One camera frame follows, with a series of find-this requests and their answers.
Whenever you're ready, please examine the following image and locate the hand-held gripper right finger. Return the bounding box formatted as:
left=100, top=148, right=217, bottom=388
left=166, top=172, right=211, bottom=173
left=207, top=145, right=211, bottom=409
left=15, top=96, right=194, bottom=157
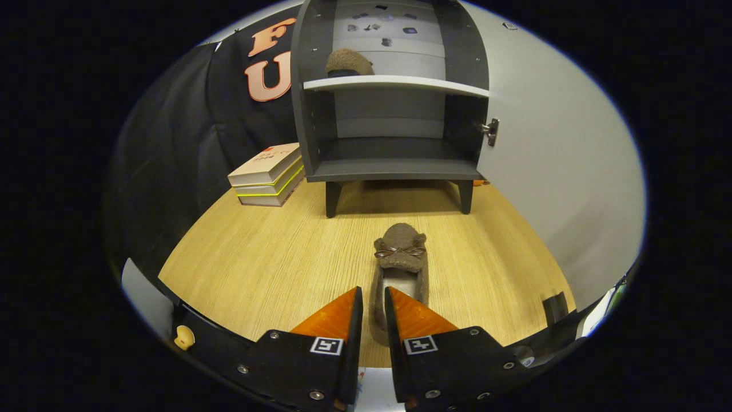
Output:
left=384, top=286, right=530, bottom=412

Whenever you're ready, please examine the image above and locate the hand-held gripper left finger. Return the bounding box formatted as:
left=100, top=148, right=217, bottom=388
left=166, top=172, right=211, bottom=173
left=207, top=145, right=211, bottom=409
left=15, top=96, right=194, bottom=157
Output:
left=237, top=286, right=364, bottom=412

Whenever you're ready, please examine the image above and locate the brown fuzzy shoe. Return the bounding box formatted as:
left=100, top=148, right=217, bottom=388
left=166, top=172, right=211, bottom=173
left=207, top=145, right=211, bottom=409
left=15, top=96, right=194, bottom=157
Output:
left=369, top=223, right=429, bottom=347
left=325, top=48, right=375, bottom=78

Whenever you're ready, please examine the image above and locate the dark grey shoe cabinet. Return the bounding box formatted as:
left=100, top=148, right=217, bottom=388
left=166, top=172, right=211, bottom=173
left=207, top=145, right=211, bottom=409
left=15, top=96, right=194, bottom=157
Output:
left=291, top=0, right=491, bottom=219

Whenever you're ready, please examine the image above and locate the beige shoe cabinet door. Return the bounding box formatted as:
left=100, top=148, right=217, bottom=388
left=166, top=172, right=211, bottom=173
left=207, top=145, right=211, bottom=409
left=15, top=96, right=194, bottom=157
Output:
left=457, top=0, right=647, bottom=312

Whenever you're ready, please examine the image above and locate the white cabinet shelf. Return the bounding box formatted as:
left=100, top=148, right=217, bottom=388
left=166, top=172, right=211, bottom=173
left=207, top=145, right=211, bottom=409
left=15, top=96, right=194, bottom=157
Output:
left=303, top=74, right=491, bottom=98

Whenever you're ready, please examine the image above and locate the white book yellow edge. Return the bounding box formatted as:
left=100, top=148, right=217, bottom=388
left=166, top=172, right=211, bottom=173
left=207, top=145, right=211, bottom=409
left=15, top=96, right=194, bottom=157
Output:
left=237, top=172, right=307, bottom=208
left=233, top=160, right=305, bottom=198

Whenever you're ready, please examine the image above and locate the white green object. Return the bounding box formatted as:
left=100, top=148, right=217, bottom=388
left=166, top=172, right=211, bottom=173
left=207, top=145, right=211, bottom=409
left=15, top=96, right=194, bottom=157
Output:
left=580, top=278, right=630, bottom=338

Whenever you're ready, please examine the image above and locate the beige book orange print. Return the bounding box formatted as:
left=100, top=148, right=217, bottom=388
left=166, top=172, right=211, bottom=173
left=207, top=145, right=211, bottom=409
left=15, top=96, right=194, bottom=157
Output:
left=228, top=143, right=302, bottom=187

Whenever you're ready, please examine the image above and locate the black backdrop cloth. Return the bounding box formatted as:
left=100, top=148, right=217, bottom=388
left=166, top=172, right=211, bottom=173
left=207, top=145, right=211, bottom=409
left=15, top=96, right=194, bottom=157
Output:
left=106, top=14, right=309, bottom=275

